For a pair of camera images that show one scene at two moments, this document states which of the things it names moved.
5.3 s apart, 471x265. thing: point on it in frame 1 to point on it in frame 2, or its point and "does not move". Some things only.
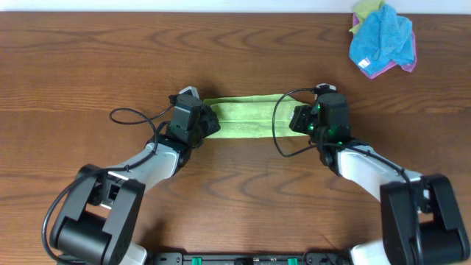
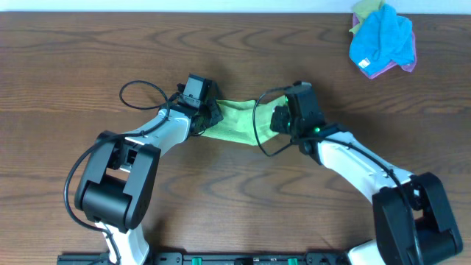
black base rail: (310, 258) does not move
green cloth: (251, 116) does not move
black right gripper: (301, 113) to (275, 124)
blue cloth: (381, 37) does not move
